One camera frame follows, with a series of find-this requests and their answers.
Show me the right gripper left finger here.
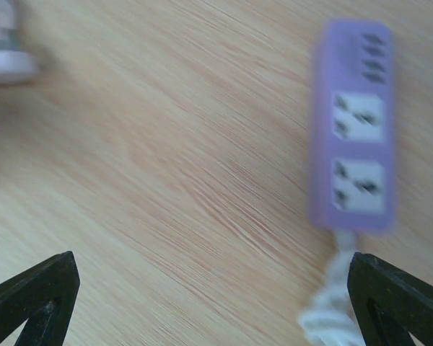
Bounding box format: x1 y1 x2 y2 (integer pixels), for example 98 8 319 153
0 251 80 345

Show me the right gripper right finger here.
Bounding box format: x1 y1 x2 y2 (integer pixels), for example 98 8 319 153
348 252 433 345

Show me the white power strip cord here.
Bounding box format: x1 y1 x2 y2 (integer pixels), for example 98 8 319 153
297 230 365 346

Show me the purple power strip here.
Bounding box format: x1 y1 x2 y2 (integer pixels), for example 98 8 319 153
308 18 396 234

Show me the round pink socket base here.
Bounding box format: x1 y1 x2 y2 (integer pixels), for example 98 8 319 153
0 1 39 84

